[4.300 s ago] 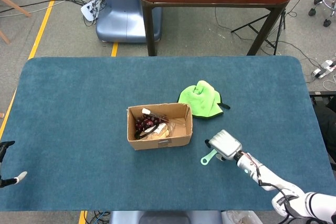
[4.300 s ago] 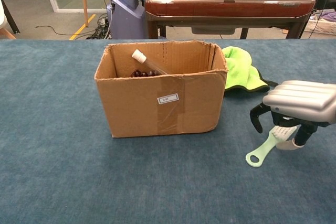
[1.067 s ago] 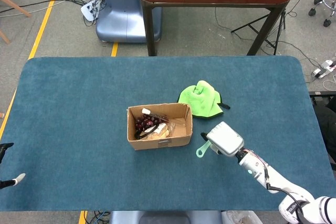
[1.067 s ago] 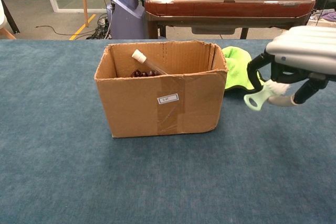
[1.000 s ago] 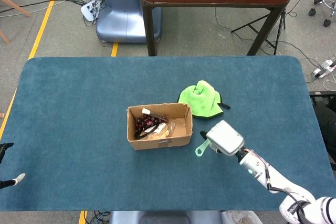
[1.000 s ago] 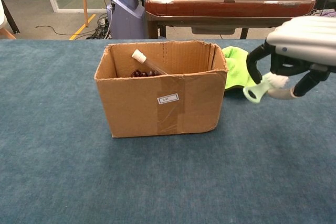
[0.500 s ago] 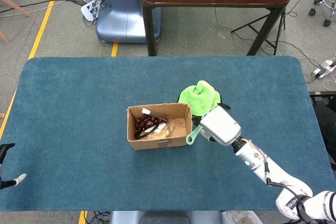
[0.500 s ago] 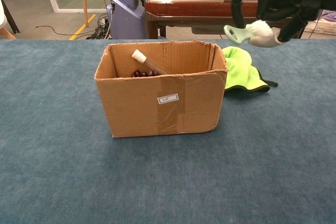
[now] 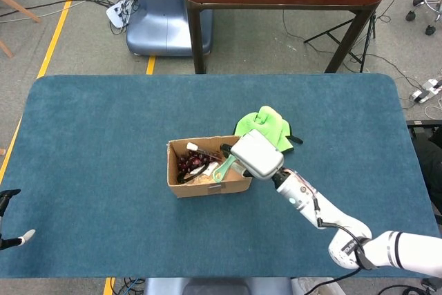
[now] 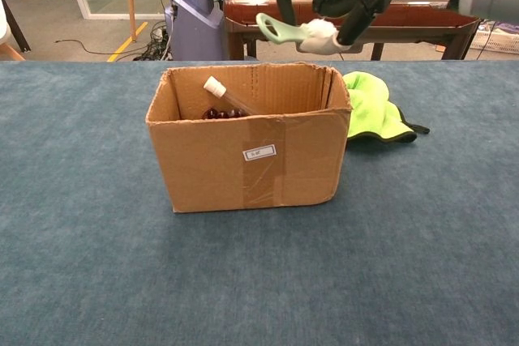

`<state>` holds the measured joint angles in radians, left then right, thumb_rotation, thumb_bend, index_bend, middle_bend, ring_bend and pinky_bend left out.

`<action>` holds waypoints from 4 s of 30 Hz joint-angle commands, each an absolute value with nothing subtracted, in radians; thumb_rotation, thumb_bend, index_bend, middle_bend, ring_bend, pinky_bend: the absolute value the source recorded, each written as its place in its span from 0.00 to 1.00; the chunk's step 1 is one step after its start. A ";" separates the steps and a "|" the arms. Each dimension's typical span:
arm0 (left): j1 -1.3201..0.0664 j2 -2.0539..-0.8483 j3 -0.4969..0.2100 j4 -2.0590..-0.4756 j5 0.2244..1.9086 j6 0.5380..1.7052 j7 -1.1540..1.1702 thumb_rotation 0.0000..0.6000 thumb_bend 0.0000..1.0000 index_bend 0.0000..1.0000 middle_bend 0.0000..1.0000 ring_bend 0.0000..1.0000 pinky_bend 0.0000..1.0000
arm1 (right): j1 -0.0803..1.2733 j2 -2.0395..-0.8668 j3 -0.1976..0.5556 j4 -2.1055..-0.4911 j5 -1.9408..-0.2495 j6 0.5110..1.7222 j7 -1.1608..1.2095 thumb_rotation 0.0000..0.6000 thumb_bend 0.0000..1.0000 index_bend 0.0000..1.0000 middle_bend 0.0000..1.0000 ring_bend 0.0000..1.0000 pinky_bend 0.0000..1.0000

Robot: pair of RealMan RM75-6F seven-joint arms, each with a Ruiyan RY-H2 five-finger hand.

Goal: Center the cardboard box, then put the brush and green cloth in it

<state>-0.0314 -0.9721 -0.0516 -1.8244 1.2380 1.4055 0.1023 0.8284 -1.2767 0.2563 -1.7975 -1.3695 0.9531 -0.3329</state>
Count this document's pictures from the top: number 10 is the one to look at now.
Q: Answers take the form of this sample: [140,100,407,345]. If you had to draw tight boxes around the black slanted pole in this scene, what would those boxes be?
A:
[2,0,32,53]

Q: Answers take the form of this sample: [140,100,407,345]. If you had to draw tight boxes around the lime green microfiber cloth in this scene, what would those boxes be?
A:
[341,70,431,145]

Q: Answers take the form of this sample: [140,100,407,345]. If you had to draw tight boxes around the glass tube with white cap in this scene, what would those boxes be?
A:
[203,75,260,116]

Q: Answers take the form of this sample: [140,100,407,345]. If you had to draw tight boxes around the brown cardboard box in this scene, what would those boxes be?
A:
[145,61,353,214]

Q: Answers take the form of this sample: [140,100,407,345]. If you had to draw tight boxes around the light green scrub brush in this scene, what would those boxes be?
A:
[255,12,338,45]

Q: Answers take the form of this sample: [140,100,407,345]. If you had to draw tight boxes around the dark red grape bunch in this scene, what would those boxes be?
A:
[201,106,247,120]

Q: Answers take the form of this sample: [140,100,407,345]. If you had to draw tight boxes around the purple cloth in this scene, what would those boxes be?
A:
[492,19,519,34]

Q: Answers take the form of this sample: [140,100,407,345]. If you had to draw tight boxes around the bluish mobile robot base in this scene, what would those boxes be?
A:
[164,0,226,62]

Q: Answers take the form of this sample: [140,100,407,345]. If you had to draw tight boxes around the black floor cable bundle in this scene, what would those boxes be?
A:
[54,21,174,62]

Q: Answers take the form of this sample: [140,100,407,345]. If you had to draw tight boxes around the white chair with wooden legs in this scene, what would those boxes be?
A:
[0,0,26,62]

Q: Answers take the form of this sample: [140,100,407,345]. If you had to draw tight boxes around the blue felt table mat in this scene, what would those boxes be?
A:
[0,60,519,346]

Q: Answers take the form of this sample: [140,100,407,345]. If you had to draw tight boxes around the brown mahjong table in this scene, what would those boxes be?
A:
[222,0,483,62]

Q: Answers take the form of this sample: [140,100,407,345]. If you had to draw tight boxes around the white plastic basket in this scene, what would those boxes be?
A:
[468,21,519,55]

